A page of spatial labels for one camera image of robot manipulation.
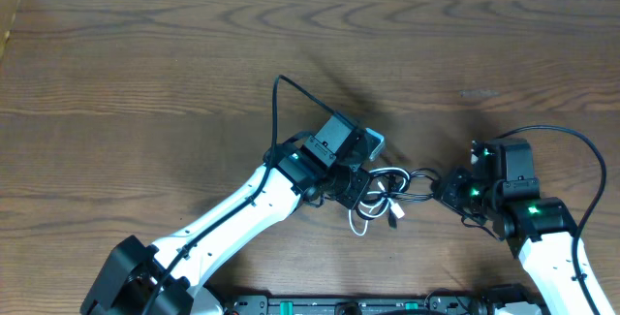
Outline white usb cable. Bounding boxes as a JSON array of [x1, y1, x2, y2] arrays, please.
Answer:
[[347, 166, 412, 237]]

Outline black usb cable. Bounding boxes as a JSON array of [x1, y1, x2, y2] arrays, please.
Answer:
[[355, 166, 445, 232]]

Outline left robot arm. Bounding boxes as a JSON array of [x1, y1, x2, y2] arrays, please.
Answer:
[[79, 137, 383, 314]]

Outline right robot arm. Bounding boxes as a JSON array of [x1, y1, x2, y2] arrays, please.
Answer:
[[433, 137, 614, 314]]

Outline cardboard box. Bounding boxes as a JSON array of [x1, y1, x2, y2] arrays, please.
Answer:
[[0, 0, 20, 57]]

